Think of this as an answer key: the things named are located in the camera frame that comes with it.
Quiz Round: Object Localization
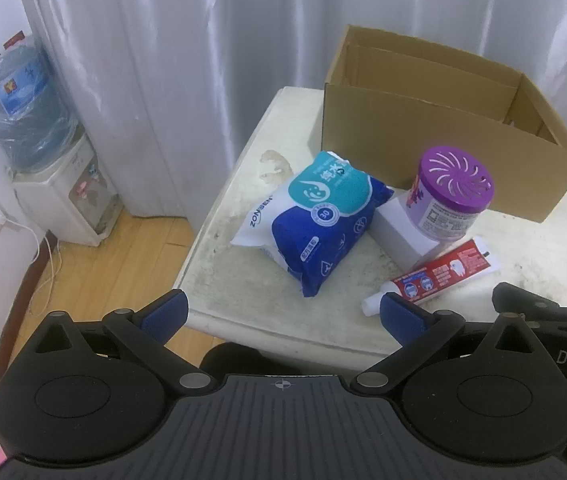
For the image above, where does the blue water jug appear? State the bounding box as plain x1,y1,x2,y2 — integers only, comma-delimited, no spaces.
0,32,79,171

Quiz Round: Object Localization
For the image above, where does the red toothpaste tube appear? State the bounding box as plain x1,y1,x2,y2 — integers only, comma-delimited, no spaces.
362,239,500,317

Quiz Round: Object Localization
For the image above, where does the white water dispenser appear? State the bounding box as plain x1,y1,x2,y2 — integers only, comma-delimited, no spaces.
6,132,123,247

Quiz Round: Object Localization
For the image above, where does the small white box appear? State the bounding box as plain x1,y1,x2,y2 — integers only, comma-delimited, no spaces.
373,191,444,272

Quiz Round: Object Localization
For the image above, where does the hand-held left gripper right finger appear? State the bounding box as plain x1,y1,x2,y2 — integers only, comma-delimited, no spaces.
351,292,539,396

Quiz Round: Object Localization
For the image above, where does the purple lid air freshener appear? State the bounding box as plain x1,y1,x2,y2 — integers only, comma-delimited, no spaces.
403,146,495,242

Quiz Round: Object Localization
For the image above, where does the white cable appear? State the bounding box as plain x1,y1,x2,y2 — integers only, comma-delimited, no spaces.
6,217,64,318

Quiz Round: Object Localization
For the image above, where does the white curtain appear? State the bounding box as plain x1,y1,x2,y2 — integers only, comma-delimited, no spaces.
12,0,567,233

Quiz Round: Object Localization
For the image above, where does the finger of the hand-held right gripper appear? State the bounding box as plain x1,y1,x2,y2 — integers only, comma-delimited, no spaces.
492,282,567,323

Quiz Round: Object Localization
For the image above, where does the blue wet wipes pack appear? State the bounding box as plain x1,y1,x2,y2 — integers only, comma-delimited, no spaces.
230,150,395,298

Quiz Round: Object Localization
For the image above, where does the brown cardboard box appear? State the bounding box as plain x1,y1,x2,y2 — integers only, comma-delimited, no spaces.
321,24,567,223

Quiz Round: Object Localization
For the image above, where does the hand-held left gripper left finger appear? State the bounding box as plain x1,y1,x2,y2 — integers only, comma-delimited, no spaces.
28,289,214,395

